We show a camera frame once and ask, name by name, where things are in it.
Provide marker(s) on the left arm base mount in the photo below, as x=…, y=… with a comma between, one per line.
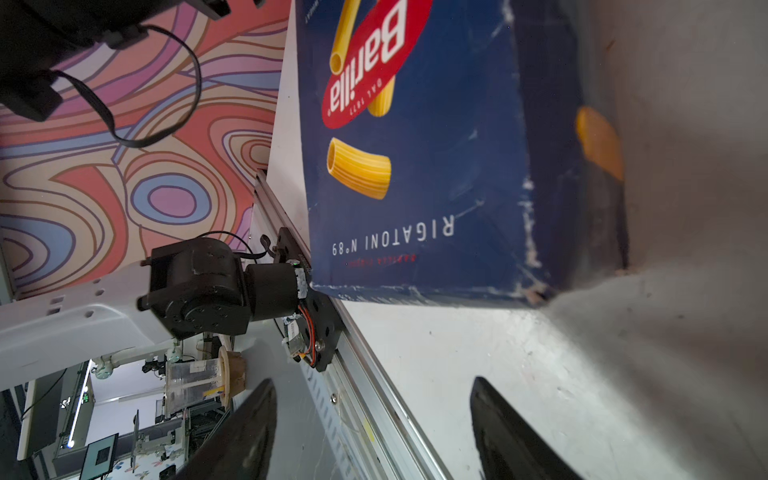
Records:
x=320, y=317

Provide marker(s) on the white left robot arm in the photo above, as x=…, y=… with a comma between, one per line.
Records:
x=151, y=145

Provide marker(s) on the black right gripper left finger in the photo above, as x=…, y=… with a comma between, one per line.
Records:
x=242, y=447

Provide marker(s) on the blue Barilla rigatoni box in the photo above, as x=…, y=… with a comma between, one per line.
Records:
x=458, y=152

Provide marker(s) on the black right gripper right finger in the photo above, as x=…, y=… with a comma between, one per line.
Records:
x=508, y=447

